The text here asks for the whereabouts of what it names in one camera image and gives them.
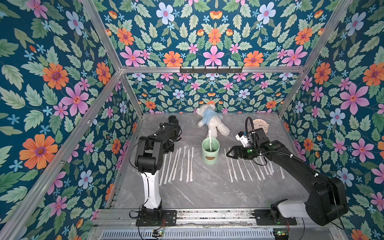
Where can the beige round alarm clock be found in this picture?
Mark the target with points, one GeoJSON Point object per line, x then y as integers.
{"type": "Point", "coordinates": [261, 124]}

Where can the twelfth white straw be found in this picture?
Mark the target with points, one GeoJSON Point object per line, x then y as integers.
{"type": "Point", "coordinates": [176, 164]}

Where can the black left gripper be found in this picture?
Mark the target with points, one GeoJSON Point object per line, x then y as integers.
{"type": "Point", "coordinates": [172, 149]}

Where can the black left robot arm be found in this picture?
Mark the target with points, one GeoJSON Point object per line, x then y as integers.
{"type": "Point", "coordinates": [149, 160]}

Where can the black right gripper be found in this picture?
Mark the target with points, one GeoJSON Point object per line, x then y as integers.
{"type": "Point", "coordinates": [241, 151]}

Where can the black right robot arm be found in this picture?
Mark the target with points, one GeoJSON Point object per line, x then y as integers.
{"type": "Point", "coordinates": [327, 199]}

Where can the seventeenth white straw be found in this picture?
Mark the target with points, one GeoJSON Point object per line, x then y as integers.
{"type": "Point", "coordinates": [163, 169]}

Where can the sixteenth white straw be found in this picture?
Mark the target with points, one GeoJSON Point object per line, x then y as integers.
{"type": "Point", "coordinates": [168, 168]}

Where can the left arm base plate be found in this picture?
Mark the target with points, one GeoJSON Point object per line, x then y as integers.
{"type": "Point", "coordinates": [151, 218]}

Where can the white teddy bear blue shirt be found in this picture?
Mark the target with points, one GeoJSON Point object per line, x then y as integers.
{"type": "Point", "coordinates": [212, 120]}

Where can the green metal straw cup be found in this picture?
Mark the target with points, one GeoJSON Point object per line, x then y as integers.
{"type": "Point", "coordinates": [210, 158]}

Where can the eleventh white straw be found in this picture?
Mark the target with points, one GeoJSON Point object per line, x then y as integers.
{"type": "Point", "coordinates": [192, 165]}

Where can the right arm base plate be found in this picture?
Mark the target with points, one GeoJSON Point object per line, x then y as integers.
{"type": "Point", "coordinates": [271, 217]}

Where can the fourteenth white straw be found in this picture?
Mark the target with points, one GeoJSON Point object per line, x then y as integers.
{"type": "Point", "coordinates": [182, 165]}

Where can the eighteenth white straw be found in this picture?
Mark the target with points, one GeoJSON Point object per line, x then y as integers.
{"type": "Point", "coordinates": [210, 140]}

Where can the thirteenth white straw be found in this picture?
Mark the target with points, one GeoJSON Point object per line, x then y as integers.
{"type": "Point", "coordinates": [188, 165]}

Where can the fifteenth white straw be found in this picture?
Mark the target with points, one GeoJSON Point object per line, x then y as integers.
{"type": "Point", "coordinates": [173, 166]}

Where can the black wall hook rail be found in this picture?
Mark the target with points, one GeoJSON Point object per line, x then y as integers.
{"type": "Point", "coordinates": [210, 70]}

